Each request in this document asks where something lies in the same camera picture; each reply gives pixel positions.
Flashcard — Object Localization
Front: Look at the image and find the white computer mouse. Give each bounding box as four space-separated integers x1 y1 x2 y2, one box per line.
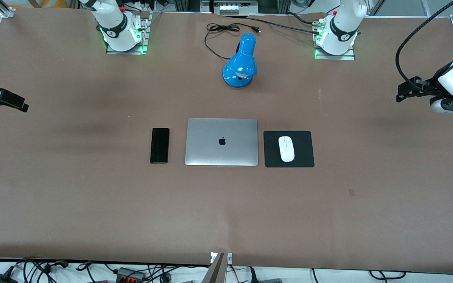
278 136 295 163

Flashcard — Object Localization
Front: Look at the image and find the black smartphone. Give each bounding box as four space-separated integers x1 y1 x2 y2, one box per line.
150 127 170 164

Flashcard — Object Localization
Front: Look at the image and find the black mouse pad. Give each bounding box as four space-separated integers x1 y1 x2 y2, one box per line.
263 130 315 168

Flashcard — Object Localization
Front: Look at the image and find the blue desk lamp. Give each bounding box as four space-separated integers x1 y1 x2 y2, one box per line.
222 33 258 88

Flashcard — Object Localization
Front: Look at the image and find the silver closed laptop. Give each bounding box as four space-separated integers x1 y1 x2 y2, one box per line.
184 118 259 167

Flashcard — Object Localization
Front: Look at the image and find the grey power strip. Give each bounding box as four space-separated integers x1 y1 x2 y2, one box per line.
212 0 259 15

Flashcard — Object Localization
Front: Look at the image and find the black box with orange connectors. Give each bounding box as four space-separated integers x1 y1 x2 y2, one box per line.
116 267 147 283

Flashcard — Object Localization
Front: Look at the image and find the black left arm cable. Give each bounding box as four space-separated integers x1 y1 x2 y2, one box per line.
395 0 453 94

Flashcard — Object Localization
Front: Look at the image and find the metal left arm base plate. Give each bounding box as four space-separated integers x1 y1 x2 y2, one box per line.
314 19 356 61

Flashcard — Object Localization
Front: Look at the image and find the black thick base cable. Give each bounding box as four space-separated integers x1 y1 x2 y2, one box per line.
226 14 322 36

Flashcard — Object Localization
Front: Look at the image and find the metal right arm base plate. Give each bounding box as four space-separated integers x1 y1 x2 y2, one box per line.
105 12 151 55

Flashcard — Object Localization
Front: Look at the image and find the black lamp power cord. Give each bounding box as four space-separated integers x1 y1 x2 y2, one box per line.
204 23 261 61

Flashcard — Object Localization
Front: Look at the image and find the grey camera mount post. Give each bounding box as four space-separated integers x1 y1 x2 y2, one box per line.
202 252 233 283

